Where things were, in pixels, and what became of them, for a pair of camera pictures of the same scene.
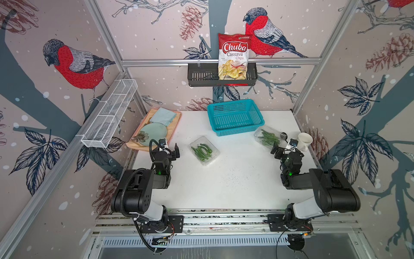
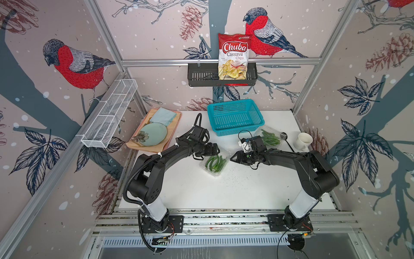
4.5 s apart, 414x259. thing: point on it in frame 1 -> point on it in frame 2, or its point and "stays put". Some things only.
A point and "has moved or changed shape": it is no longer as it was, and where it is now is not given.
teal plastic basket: (235, 117) stays put
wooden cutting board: (157, 123) stays put
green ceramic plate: (152, 131) stays put
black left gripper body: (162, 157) -> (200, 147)
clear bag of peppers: (204, 150) has moved or changed shape
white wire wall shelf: (109, 113) stays put
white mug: (304, 140) stays put
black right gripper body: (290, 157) -> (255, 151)
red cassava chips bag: (233, 50) stays put
